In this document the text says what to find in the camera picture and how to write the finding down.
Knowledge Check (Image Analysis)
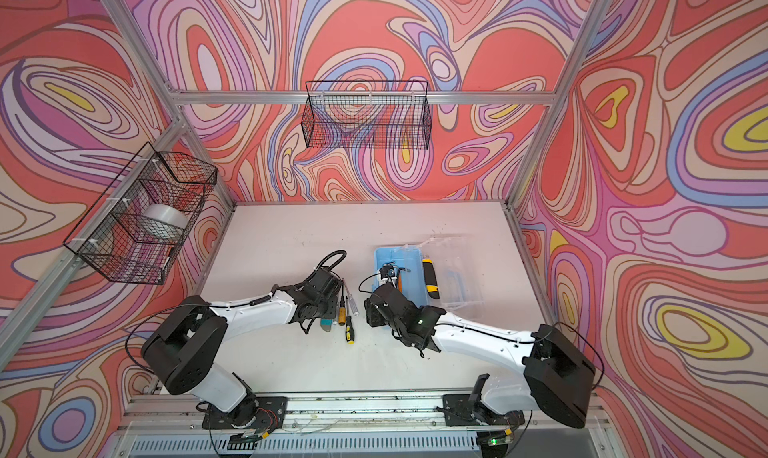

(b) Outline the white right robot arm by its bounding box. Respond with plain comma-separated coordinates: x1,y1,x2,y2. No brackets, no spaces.
364,283,596,429

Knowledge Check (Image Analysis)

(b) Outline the black wire basket back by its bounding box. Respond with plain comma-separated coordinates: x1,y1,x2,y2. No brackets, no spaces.
301,79,432,151

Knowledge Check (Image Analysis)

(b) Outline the teal utility knife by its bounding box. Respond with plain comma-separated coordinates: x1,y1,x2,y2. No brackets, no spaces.
320,318,333,332

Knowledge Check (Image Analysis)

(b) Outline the yellow black utility knife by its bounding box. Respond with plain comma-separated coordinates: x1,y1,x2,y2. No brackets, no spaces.
422,258,440,300

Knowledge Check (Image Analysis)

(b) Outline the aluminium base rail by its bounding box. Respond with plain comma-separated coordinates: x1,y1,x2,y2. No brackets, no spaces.
107,389,624,457

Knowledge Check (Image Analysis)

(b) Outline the black yellow grip screwdriver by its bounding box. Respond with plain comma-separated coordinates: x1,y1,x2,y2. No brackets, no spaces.
345,298,355,344

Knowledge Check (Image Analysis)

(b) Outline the blue plastic tool box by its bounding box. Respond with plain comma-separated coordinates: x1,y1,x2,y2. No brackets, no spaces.
373,235,484,319

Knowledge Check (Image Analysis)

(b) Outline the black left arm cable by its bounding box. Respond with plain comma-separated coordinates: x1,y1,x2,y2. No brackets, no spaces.
311,249,348,276

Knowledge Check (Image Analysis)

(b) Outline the black wire basket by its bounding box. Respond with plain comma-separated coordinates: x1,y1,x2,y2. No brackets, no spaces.
63,143,218,285
301,79,432,151

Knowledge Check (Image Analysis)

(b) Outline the clear handle short screwdriver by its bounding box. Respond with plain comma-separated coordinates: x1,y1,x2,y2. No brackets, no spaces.
343,282,359,316

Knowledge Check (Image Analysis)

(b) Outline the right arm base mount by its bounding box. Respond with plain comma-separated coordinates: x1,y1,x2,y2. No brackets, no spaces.
435,373,526,430

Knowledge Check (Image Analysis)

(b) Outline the grey tape roll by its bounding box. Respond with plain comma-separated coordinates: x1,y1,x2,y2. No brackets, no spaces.
139,203,189,243

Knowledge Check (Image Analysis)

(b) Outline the yellow handle screwdriver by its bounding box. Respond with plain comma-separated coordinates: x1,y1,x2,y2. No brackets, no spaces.
337,284,347,326

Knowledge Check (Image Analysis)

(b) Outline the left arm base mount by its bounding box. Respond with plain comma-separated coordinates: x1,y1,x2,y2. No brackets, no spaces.
202,395,288,431

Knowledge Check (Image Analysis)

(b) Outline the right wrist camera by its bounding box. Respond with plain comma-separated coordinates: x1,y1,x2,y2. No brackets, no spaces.
379,263,400,283

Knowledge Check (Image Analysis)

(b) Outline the black wire basket left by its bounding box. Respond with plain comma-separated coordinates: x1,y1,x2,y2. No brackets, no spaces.
63,143,218,285

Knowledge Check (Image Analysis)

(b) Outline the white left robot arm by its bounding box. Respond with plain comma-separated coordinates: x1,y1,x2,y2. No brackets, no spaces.
141,266,343,421

